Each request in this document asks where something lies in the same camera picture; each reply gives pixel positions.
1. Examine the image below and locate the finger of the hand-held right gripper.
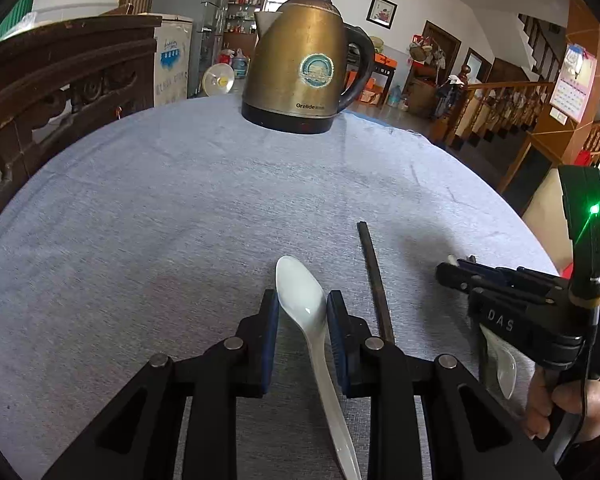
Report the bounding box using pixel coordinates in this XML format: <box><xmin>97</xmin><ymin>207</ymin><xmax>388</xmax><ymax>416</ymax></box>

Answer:
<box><xmin>447</xmin><ymin>255</ymin><xmax>571</xmax><ymax>293</ymax></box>
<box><xmin>436</xmin><ymin>261</ymin><xmax>561</xmax><ymax>311</ymax></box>

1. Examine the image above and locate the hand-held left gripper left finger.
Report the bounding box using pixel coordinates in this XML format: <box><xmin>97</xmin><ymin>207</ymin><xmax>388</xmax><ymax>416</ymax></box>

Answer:
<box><xmin>42</xmin><ymin>289</ymin><xmax>281</xmax><ymax>480</ymax></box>

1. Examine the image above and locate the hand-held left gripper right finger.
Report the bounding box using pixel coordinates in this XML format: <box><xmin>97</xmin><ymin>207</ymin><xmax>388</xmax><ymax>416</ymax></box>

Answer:
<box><xmin>326</xmin><ymin>290</ymin><xmax>563</xmax><ymax>480</ymax></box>

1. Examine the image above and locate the white ceramic spoon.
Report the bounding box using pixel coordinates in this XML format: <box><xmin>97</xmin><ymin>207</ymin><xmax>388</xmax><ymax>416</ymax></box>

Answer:
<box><xmin>275</xmin><ymin>255</ymin><xmax>363</xmax><ymax>480</ymax></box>
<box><xmin>480</xmin><ymin>322</ymin><xmax>518</xmax><ymax>401</ymax></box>

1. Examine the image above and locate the dark chopstick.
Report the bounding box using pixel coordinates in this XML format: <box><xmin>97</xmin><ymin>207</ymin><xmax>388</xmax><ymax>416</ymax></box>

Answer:
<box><xmin>357</xmin><ymin>221</ymin><xmax>396</xmax><ymax>346</ymax></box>

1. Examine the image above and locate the person's right hand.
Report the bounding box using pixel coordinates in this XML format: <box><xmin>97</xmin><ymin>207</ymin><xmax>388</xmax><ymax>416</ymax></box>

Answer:
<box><xmin>524</xmin><ymin>370</ymin><xmax>600</xmax><ymax>443</ymax></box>

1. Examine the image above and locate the beige sofa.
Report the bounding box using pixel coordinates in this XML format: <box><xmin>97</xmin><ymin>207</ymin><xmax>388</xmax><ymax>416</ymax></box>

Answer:
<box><xmin>522</xmin><ymin>167</ymin><xmax>576</xmax><ymax>271</ymax></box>

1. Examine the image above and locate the grey tablecloth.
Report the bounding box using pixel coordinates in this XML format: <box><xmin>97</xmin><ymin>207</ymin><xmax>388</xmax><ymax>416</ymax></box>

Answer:
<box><xmin>0</xmin><ymin>95</ymin><xmax>568</xmax><ymax>480</ymax></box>

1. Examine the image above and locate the wooden pillar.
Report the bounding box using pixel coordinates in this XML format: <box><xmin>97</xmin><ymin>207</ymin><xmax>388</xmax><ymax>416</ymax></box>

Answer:
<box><xmin>500</xmin><ymin>0</ymin><xmax>600</xmax><ymax>196</ymax></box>

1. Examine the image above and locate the wooden stair railing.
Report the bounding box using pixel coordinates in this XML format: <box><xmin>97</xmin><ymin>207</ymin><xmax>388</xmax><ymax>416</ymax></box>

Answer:
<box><xmin>445</xmin><ymin>80</ymin><xmax>556</xmax><ymax>151</ymax></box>

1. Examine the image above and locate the round fan heater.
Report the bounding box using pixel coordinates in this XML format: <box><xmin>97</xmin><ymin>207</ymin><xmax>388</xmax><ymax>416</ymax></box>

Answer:
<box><xmin>201</xmin><ymin>63</ymin><xmax>234</xmax><ymax>96</ymax></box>

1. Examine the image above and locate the golden electric kettle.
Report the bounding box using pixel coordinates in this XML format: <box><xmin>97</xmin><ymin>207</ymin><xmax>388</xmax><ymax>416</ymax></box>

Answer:
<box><xmin>240</xmin><ymin>0</ymin><xmax>377</xmax><ymax>135</ymax></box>

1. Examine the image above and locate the framed picture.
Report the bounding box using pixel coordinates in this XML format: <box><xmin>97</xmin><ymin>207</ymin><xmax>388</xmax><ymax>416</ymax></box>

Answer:
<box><xmin>366</xmin><ymin>0</ymin><xmax>399</xmax><ymax>30</ymax></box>

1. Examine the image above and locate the white chest freezer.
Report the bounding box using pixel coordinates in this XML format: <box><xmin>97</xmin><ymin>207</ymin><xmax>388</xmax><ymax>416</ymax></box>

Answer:
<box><xmin>152</xmin><ymin>12</ymin><xmax>193</xmax><ymax>108</ymax></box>

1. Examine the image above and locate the kitchen shelf with bottles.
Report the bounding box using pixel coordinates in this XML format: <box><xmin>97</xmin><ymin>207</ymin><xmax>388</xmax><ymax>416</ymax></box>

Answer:
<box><xmin>220</xmin><ymin>0</ymin><xmax>271</xmax><ymax>51</ymax></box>

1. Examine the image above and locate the carved wooden sideboard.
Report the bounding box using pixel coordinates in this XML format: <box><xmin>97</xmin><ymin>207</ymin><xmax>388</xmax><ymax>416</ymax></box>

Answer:
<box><xmin>0</xmin><ymin>15</ymin><xmax>163</xmax><ymax>246</ymax></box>

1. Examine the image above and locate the green thermos flask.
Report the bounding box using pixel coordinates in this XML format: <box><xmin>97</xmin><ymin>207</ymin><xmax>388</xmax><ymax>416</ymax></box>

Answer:
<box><xmin>0</xmin><ymin>0</ymin><xmax>37</xmax><ymax>50</ymax></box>

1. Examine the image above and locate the wall calendar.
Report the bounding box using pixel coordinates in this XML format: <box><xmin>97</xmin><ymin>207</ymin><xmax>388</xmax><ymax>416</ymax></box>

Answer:
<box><xmin>550</xmin><ymin>44</ymin><xmax>597</xmax><ymax>123</ymax></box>

